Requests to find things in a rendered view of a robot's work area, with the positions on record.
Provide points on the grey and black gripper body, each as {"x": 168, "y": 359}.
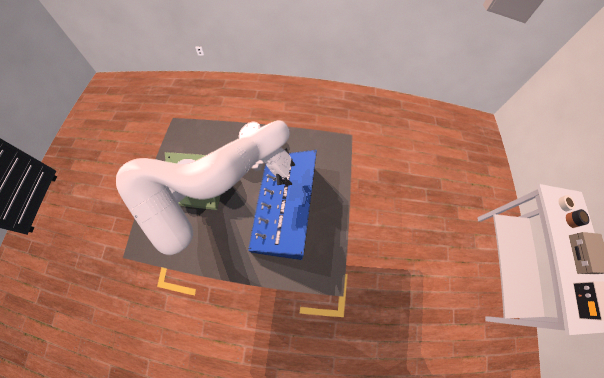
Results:
{"x": 282, "y": 165}

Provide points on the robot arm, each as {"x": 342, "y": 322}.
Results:
{"x": 160, "y": 216}

